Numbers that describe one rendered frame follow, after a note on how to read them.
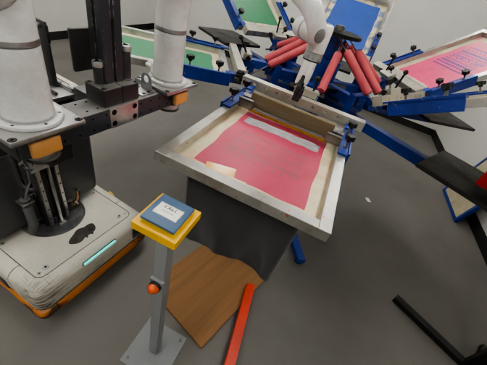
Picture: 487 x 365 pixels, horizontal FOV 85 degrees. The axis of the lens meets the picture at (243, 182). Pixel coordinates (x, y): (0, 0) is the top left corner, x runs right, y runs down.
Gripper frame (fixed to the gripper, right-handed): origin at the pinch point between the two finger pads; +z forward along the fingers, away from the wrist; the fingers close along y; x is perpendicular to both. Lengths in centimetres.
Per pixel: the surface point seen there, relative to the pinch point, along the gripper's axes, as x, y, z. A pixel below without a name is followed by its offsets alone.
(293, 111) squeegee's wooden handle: 0.9, 1.3, 6.9
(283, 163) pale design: 7.8, 30.5, 16.4
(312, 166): 18.6, 24.2, 16.3
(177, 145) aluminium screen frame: -25, 53, 13
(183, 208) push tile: -9, 74, 15
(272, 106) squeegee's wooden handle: -8.7, 1.2, 8.4
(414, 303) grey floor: 127, -26, 111
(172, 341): -6, 71, 112
